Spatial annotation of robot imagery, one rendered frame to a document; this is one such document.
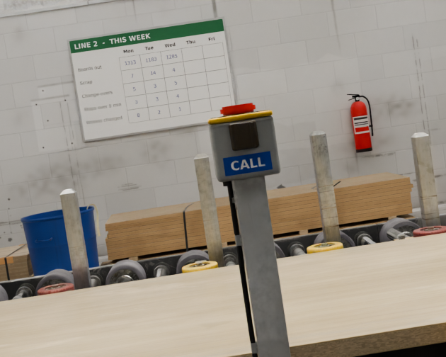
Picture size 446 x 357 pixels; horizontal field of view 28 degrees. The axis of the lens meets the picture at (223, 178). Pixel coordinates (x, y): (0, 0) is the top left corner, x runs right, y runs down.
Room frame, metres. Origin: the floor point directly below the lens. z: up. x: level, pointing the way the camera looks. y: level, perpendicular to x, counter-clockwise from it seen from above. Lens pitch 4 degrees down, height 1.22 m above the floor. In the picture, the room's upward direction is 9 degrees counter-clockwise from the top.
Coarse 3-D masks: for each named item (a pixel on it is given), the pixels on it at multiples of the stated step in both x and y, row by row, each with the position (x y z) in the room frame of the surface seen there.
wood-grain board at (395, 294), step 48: (432, 240) 1.84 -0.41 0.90; (96, 288) 1.87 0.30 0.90; (144, 288) 1.78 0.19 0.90; (192, 288) 1.71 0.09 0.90; (240, 288) 1.64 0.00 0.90; (288, 288) 1.57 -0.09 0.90; (336, 288) 1.51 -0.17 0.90; (384, 288) 1.45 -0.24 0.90; (432, 288) 1.40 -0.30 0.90; (0, 336) 1.53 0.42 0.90; (48, 336) 1.47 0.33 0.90; (96, 336) 1.42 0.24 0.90; (144, 336) 1.37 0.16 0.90; (192, 336) 1.32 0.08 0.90; (240, 336) 1.28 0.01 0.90; (288, 336) 1.24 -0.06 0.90; (336, 336) 1.20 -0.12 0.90; (384, 336) 1.19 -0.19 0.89; (432, 336) 1.19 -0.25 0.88
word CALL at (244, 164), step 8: (264, 152) 0.96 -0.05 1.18; (224, 160) 0.96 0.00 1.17; (232, 160) 0.96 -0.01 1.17; (240, 160) 0.96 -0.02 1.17; (248, 160) 0.96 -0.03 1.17; (256, 160) 0.96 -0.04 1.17; (264, 160) 0.96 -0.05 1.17; (224, 168) 0.96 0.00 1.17; (232, 168) 0.96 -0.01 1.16; (240, 168) 0.96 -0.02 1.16; (248, 168) 0.96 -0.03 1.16; (256, 168) 0.96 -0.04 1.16; (264, 168) 0.96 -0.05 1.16; (272, 168) 0.96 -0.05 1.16
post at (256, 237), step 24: (240, 192) 0.98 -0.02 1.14; (264, 192) 0.98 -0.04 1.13; (240, 216) 0.98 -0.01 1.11; (264, 216) 0.98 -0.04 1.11; (240, 240) 0.99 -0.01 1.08; (264, 240) 0.98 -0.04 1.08; (240, 264) 1.00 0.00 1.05; (264, 264) 0.98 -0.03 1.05; (264, 288) 0.98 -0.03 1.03; (264, 312) 0.98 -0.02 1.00; (264, 336) 0.98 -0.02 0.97
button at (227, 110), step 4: (240, 104) 0.98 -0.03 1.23; (244, 104) 0.98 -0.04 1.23; (248, 104) 0.99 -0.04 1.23; (252, 104) 0.99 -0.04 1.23; (224, 108) 0.99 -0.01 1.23; (228, 108) 0.98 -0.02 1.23; (232, 108) 0.98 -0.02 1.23; (236, 108) 0.98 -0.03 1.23; (240, 108) 0.98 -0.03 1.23; (244, 108) 0.98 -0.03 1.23; (248, 108) 0.98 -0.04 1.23; (252, 108) 0.99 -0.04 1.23; (220, 112) 1.00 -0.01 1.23; (224, 112) 0.99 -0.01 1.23; (228, 112) 0.98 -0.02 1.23; (232, 112) 0.98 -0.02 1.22; (236, 112) 0.98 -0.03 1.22; (240, 112) 0.98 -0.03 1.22; (244, 112) 0.98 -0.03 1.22; (248, 112) 0.99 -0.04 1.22
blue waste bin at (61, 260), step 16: (80, 208) 6.82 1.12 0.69; (96, 208) 6.60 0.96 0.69; (32, 224) 6.38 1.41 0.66; (48, 224) 6.34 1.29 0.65; (96, 224) 6.58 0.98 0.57; (32, 240) 6.41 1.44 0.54; (48, 240) 6.30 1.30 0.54; (64, 240) 6.35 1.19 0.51; (32, 256) 6.46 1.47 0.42; (48, 256) 6.37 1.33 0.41; (64, 256) 6.36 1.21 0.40; (96, 256) 6.56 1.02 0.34; (48, 272) 6.38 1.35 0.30
